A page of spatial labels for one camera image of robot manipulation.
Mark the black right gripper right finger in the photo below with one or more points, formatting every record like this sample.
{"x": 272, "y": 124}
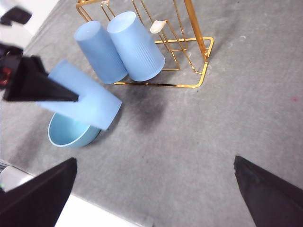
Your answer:
{"x": 272, "y": 201}

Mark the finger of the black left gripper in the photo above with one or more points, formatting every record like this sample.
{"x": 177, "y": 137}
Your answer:
{"x": 33, "y": 87}

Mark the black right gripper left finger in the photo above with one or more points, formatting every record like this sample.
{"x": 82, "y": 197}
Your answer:
{"x": 35, "y": 201}

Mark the blue ribbed plastic cup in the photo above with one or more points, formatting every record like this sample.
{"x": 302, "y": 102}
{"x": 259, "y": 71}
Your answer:
{"x": 137, "y": 49}
{"x": 94, "y": 106}
{"x": 99, "y": 54}

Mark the blue ridged bowl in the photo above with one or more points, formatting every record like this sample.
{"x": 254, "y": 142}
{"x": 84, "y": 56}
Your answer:
{"x": 66, "y": 134}

